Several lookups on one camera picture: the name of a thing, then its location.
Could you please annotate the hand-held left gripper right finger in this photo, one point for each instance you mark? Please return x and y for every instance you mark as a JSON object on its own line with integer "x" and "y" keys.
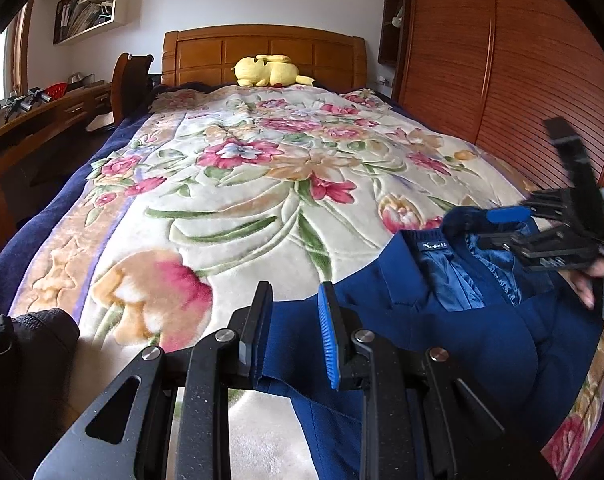
{"x": 329, "y": 340}

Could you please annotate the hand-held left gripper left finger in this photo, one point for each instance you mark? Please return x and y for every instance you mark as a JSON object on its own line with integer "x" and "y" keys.
{"x": 257, "y": 330}

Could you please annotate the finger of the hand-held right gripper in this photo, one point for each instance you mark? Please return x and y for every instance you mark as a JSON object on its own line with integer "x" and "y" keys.
{"x": 511, "y": 242}
{"x": 506, "y": 214}

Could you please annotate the blue coat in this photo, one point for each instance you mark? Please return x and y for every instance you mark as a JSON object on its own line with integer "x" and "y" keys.
{"x": 431, "y": 310}

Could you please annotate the black folded clothes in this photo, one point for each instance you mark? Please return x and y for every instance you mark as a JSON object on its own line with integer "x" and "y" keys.
{"x": 32, "y": 360}

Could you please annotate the person's right hand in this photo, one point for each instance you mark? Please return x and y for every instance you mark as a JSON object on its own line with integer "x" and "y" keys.
{"x": 589, "y": 280}

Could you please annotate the wooden slatted wardrobe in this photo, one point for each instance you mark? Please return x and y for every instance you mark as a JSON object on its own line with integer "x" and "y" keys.
{"x": 481, "y": 60}

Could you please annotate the floral blanket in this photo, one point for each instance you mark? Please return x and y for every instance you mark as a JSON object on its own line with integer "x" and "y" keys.
{"x": 282, "y": 170}

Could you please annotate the wooden open shelf unit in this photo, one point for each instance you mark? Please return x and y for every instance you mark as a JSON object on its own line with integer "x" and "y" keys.
{"x": 387, "y": 35}

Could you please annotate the dark blue bedsheet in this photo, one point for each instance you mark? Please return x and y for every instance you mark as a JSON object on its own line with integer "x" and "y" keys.
{"x": 57, "y": 195}

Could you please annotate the yellow plush toy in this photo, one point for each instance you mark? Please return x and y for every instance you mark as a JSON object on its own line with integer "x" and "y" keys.
{"x": 262, "y": 72}

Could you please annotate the wooden chair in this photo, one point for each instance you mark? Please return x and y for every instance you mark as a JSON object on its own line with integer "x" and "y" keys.
{"x": 129, "y": 85}

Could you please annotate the wooden bed headboard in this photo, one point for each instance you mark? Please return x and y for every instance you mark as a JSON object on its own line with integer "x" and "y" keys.
{"x": 207, "y": 55}

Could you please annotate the wooden desk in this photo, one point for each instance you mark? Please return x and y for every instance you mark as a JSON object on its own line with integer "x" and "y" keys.
{"x": 57, "y": 110}

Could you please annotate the row of small desk things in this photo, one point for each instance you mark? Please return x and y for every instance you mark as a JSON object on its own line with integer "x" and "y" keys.
{"x": 32, "y": 96}

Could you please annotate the wooden framed window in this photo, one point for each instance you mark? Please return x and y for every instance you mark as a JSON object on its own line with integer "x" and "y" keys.
{"x": 24, "y": 50}

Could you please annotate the white wall socket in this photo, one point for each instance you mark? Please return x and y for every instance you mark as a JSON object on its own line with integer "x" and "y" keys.
{"x": 384, "y": 80}

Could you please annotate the white wall shelf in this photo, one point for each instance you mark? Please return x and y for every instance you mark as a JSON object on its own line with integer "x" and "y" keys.
{"x": 117, "y": 15}

